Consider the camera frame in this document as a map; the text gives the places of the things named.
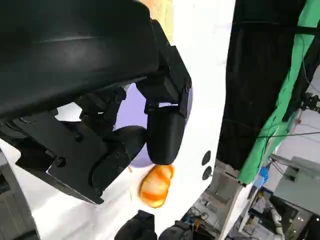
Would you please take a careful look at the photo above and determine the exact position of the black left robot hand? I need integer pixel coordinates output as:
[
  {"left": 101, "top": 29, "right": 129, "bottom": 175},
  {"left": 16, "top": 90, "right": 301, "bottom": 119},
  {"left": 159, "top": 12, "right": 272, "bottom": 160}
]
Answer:
[{"left": 0, "top": 0, "right": 193, "bottom": 206}]

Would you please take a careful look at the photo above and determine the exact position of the grey equipment box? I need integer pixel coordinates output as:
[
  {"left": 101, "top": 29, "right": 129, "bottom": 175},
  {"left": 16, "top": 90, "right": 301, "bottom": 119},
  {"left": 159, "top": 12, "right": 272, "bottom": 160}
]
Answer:
[{"left": 273, "top": 156, "right": 320, "bottom": 202}]

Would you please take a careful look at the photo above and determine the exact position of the black drape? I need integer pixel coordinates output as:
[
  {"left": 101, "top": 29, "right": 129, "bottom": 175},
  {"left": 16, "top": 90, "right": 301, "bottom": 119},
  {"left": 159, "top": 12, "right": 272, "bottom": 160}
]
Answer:
[{"left": 216, "top": 0, "right": 309, "bottom": 171}]

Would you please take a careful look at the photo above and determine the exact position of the blue plastic object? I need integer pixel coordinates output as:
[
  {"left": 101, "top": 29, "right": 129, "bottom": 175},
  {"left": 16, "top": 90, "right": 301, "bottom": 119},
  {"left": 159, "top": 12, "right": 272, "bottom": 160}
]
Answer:
[{"left": 254, "top": 166, "right": 271, "bottom": 188}]

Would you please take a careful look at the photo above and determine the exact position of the thin black cable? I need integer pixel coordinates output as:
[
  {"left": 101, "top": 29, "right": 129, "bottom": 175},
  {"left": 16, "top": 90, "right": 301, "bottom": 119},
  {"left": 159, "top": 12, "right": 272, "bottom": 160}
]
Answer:
[{"left": 256, "top": 131, "right": 320, "bottom": 140}]

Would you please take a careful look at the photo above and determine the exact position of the round black table cap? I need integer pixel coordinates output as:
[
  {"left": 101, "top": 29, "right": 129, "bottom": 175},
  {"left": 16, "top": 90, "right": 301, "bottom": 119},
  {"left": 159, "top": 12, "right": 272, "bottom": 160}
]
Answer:
[
  {"left": 201, "top": 150, "right": 212, "bottom": 166},
  {"left": 202, "top": 165, "right": 213, "bottom": 181}
]

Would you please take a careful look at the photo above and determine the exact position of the lilac plate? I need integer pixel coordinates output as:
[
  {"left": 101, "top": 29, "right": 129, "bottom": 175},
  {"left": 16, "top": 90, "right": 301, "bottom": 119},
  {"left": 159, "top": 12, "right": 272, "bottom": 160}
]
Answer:
[{"left": 112, "top": 83, "right": 195, "bottom": 168}]

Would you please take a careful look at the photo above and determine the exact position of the green cloth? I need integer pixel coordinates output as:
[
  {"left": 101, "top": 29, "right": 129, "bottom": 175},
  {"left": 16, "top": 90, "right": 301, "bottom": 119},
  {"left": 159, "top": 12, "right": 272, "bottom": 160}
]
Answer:
[{"left": 236, "top": 0, "right": 320, "bottom": 186}]

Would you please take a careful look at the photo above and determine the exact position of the orange and white toy bread roll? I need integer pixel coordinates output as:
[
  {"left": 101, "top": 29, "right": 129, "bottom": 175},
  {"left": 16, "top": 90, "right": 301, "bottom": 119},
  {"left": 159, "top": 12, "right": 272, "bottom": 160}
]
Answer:
[{"left": 138, "top": 163, "right": 176, "bottom": 210}]

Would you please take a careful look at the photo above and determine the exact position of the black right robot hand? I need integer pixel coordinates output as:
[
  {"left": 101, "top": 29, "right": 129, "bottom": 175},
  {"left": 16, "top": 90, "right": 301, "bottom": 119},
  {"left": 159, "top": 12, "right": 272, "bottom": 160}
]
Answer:
[{"left": 113, "top": 209, "right": 195, "bottom": 240}]

